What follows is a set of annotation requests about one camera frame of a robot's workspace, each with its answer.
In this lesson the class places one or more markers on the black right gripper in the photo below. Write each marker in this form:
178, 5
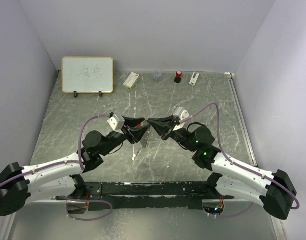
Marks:
160, 126

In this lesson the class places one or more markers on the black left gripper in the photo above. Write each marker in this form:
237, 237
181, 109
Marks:
134, 134

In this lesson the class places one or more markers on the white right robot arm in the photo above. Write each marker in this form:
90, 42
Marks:
273, 191

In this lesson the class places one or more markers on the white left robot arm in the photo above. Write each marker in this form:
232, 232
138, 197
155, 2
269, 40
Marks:
21, 185

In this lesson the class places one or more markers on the white cardboard box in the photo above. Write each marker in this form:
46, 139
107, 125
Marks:
131, 80

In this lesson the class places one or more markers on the red black stamp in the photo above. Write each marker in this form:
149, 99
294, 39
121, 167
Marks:
177, 78

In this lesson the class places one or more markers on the clear jar of paperclips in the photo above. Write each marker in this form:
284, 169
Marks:
157, 75

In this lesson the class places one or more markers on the white stapler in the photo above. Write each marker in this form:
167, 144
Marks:
193, 78

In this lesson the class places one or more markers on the black whiteboard stand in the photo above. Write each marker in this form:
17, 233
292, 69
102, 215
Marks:
75, 94

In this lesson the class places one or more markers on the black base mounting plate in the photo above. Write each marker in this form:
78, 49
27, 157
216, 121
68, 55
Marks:
134, 195

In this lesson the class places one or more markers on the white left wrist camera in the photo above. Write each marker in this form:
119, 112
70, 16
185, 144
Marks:
116, 122

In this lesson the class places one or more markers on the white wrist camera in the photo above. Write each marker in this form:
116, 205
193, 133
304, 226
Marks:
116, 122
180, 113

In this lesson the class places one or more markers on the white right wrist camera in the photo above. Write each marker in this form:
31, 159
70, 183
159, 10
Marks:
180, 113

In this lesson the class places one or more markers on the small whiteboard yellow frame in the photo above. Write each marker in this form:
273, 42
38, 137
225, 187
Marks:
87, 74

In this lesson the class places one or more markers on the aluminium rail frame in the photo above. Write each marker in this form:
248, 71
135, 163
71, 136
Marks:
277, 225

